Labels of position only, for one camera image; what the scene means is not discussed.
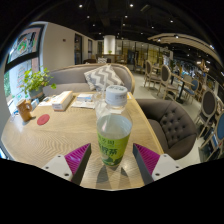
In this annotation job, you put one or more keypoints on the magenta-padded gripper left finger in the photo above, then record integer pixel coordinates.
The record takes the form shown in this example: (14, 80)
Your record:
(63, 165)

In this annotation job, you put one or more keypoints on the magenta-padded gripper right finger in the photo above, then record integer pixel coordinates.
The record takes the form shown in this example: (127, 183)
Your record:
(160, 165)

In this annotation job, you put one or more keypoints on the green-labelled clear drink bottle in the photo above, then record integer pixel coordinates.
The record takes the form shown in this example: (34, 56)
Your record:
(113, 140)

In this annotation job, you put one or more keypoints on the dark grey tufted armchair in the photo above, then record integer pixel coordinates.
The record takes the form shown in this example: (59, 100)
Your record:
(173, 128)

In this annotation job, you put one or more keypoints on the flat round red coaster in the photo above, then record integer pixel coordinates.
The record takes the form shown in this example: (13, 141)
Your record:
(43, 119)

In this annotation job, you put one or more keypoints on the white tissue box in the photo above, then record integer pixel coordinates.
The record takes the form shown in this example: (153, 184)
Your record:
(61, 100)

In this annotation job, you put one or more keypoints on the white and blue leaflet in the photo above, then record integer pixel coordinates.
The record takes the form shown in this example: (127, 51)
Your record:
(83, 101)

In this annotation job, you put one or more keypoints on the brown ceramic mug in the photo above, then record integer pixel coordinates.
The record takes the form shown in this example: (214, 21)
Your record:
(24, 110)

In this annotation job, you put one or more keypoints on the group of dining chairs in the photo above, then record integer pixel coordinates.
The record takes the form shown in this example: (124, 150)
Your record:
(208, 103)

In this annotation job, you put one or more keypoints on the grey wood-framed sofa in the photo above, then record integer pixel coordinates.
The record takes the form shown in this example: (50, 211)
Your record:
(68, 78)

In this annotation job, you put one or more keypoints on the green potted plant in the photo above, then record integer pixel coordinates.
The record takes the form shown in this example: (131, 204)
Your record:
(35, 81)

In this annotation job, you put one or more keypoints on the grey chevron cushion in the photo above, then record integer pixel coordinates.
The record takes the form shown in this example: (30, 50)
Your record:
(101, 78)

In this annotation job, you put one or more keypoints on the dark framed decorated window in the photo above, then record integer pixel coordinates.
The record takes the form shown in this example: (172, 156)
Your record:
(20, 56)

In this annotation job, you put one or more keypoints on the white round pillar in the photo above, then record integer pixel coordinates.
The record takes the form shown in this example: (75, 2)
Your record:
(109, 44)

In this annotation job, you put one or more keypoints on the group of ceiling lights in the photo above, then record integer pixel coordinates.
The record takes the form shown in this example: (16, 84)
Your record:
(131, 5)

